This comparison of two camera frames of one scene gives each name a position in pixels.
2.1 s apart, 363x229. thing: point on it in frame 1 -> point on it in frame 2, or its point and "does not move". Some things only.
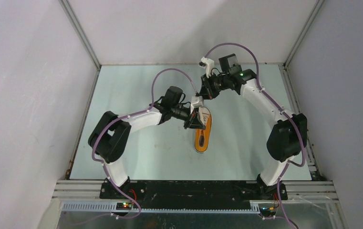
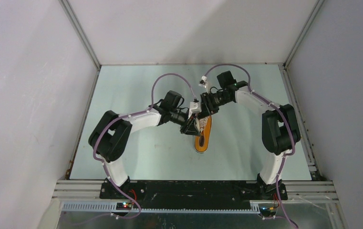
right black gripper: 206,91 -> 207,107
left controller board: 124,205 does not move
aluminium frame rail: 69,189 does not move
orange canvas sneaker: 202,136 does not move
